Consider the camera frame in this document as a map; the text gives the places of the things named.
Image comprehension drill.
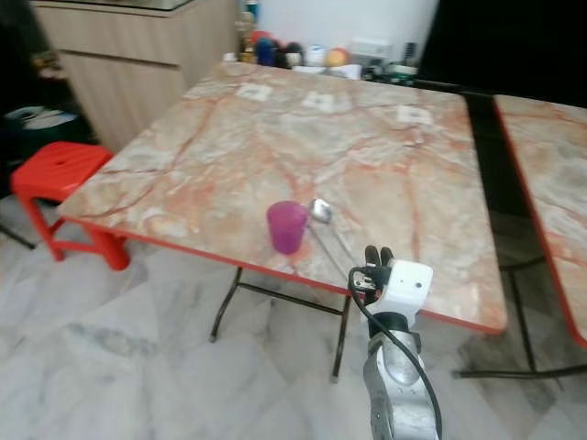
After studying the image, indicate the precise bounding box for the white paper tag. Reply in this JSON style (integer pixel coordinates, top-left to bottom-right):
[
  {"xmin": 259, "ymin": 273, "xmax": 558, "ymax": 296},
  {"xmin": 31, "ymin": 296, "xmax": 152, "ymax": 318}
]
[
  {"xmin": 395, "ymin": 105, "xmax": 434, "ymax": 126},
  {"xmin": 302, "ymin": 92, "xmax": 338, "ymax": 113}
]

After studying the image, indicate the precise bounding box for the red plastic stool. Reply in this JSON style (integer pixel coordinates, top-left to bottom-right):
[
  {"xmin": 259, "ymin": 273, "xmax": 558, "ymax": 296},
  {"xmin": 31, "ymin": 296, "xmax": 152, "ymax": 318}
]
[{"xmin": 10, "ymin": 141, "xmax": 130, "ymax": 272}]

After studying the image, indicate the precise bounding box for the dark blue round jar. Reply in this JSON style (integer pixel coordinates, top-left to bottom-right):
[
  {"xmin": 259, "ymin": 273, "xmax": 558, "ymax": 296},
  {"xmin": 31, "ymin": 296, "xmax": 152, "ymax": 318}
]
[{"xmin": 255, "ymin": 38, "xmax": 279, "ymax": 67}]

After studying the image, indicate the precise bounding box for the golden bottle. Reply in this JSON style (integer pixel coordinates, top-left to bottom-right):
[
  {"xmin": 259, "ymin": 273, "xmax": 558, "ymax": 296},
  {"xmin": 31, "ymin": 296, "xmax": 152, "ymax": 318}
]
[{"xmin": 237, "ymin": 11, "xmax": 258, "ymax": 63}]

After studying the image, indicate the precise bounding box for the purple plastic cup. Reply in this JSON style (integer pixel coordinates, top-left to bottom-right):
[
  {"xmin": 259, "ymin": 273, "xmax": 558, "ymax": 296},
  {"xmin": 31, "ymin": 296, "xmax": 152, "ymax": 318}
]
[{"xmin": 267, "ymin": 201, "xmax": 310, "ymax": 256}]

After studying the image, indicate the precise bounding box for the marble-top folding table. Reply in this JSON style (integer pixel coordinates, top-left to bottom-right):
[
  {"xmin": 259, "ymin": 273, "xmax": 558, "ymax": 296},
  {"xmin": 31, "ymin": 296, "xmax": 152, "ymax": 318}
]
[{"xmin": 55, "ymin": 60, "xmax": 535, "ymax": 382}]

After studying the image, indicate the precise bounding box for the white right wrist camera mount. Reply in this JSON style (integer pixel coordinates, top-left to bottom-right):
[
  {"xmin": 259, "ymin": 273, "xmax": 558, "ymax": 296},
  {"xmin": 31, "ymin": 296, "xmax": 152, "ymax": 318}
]
[{"xmin": 376, "ymin": 259, "xmax": 434, "ymax": 318}]

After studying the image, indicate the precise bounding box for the dark bin with papers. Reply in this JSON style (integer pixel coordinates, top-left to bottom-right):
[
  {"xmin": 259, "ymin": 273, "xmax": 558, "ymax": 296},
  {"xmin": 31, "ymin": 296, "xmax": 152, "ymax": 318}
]
[{"xmin": 2, "ymin": 104, "xmax": 72, "ymax": 164}]

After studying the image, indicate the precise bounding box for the thin silver metal utensil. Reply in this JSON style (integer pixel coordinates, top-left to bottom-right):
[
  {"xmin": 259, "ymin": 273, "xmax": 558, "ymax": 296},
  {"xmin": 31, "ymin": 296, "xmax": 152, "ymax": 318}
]
[{"xmin": 309, "ymin": 225, "xmax": 351, "ymax": 276}]

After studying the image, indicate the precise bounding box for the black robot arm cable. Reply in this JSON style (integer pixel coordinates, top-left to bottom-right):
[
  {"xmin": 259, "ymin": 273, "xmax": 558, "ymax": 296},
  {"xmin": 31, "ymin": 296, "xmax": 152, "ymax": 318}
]
[{"xmin": 349, "ymin": 268, "xmax": 444, "ymax": 440}]

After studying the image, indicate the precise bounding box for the marble-top table with red rim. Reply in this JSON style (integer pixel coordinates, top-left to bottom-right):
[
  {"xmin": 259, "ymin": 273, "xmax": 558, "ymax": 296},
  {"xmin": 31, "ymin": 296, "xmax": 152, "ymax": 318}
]
[{"xmin": 493, "ymin": 93, "xmax": 587, "ymax": 350}]

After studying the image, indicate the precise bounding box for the silver metal spoon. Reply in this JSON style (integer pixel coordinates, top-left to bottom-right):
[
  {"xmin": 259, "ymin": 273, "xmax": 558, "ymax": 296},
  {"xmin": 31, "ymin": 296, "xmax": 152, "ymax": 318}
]
[{"xmin": 309, "ymin": 198, "xmax": 360, "ymax": 267}]

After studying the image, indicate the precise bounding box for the light wooden cabinet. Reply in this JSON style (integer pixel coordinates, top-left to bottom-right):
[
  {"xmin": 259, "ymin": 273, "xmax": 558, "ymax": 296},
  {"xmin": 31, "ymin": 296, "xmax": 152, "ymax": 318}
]
[{"xmin": 31, "ymin": 0, "xmax": 239, "ymax": 153}]

